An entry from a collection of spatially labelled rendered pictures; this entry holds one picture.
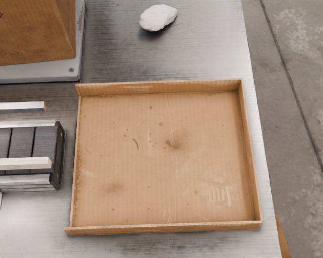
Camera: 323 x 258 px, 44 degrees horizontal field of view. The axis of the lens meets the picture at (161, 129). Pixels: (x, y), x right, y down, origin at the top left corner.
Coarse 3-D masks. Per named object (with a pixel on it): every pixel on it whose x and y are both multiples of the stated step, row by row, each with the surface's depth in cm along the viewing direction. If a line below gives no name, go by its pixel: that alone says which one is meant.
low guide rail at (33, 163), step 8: (0, 160) 61; (8, 160) 61; (16, 160) 61; (24, 160) 61; (32, 160) 61; (40, 160) 61; (48, 160) 61; (0, 168) 62; (8, 168) 62; (16, 168) 62; (24, 168) 62; (32, 168) 62
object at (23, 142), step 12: (0, 132) 67; (12, 132) 67; (24, 132) 67; (36, 132) 67; (48, 132) 67; (0, 144) 66; (12, 144) 66; (24, 144) 66; (36, 144) 66; (48, 144) 66; (0, 156) 65; (12, 156) 65; (24, 156) 65; (36, 156) 65; (48, 156) 65; (48, 168) 64
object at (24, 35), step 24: (0, 0) 62; (24, 0) 63; (48, 0) 63; (72, 0) 80; (0, 24) 67; (24, 24) 67; (48, 24) 68; (72, 24) 77; (0, 48) 72; (24, 48) 73; (48, 48) 74; (72, 48) 75
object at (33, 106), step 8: (0, 104) 60; (8, 104) 60; (16, 104) 60; (24, 104) 60; (32, 104) 60; (40, 104) 60; (0, 112) 60; (8, 112) 60; (16, 112) 60; (24, 112) 61; (32, 112) 61
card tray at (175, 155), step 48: (96, 96) 75; (144, 96) 75; (192, 96) 75; (240, 96) 73; (96, 144) 71; (144, 144) 71; (192, 144) 70; (240, 144) 70; (96, 192) 67; (144, 192) 67; (192, 192) 67; (240, 192) 66
